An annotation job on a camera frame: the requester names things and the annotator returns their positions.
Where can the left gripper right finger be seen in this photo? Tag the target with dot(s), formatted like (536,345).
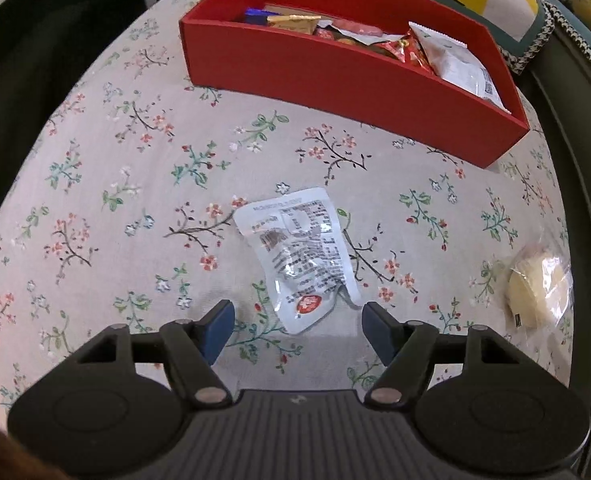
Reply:
(405,349)

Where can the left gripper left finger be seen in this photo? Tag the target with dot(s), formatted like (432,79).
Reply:
(192,348)

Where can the round cake clear wrapper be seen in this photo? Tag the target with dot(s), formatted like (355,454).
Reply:
(539,287)

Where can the white printed snack pouch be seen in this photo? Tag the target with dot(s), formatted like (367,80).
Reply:
(298,241)

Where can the white green snack pouch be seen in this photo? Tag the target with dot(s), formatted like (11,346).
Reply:
(452,61)

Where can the red Trolli gummy bag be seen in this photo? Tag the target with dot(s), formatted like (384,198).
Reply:
(407,50)

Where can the orange pastry clear wrapper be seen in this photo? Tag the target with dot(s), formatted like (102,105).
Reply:
(334,35)

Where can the pink sausage balls packet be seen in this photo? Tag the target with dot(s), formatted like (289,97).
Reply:
(365,34)

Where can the blue wafer biscuit pack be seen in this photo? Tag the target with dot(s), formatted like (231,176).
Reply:
(255,16)

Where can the gold foil snack packet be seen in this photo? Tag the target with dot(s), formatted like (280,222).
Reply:
(300,23)

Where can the red cardboard box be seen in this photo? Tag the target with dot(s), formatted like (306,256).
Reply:
(223,51)

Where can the black side table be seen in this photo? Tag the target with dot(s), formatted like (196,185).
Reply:
(45,47)

